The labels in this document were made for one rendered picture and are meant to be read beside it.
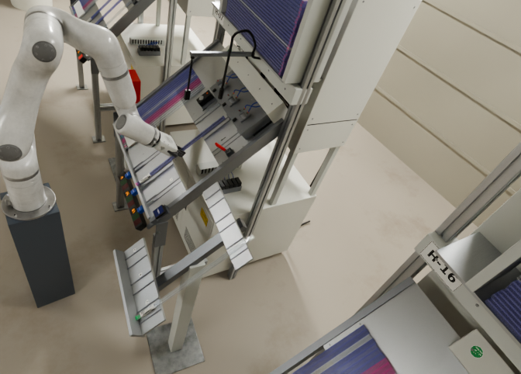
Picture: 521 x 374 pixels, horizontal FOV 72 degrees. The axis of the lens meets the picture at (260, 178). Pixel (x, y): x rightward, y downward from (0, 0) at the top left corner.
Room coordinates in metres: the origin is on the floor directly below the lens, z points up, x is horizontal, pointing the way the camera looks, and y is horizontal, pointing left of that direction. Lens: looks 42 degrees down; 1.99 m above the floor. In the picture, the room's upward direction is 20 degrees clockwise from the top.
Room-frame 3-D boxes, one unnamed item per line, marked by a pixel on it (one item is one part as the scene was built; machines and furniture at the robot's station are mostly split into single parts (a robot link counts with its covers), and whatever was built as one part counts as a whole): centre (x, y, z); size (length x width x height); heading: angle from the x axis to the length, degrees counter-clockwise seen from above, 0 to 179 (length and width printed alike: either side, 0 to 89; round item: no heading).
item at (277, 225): (1.60, 0.13, 0.31); 0.70 x 0.65 x 0.62; 42
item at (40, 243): (0.81, 0.86, 0.35); 0.18 x 0.18 x 0.70; 48
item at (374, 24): (1.82, -0.12, 0.86); 0.70 x 0.67 x 1.72; 42
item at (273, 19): (1.47, 0.18, 1.52); 0.51 x 0.13 x 0.27; 42
